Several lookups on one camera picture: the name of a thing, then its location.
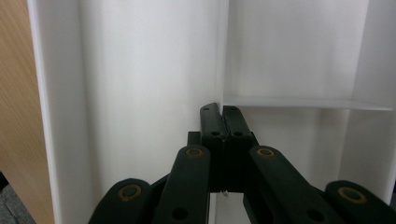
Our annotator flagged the white shelf cabinet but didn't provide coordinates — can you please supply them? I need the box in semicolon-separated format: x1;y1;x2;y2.
27;0;396;224

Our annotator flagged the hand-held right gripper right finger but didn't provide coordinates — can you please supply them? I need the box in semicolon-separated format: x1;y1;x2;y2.
222;105;260;192

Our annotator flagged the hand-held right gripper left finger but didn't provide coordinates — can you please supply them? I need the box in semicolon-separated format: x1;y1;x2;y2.
187;102;226;192

